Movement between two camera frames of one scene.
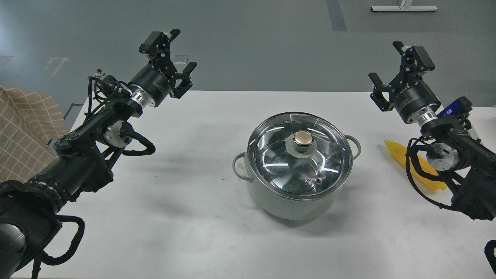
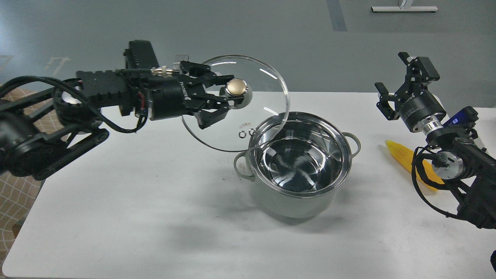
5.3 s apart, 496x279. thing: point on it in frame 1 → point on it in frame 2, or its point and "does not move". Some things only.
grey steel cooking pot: (298, 164) does not move
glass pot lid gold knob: (303, 141) → (254, 124)
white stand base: (403, 8) does not move
